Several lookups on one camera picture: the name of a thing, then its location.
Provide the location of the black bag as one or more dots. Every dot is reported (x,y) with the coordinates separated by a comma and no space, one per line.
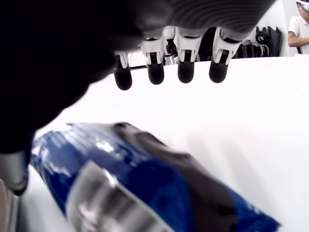
(270,43)

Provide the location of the person in white shirt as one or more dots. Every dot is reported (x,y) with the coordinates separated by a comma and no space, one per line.
(298,31)

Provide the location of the blue Oreo cookie pack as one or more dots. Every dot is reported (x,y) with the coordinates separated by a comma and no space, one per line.
(144,183)

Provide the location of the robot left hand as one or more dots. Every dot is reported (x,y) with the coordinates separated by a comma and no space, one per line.
(60,48)

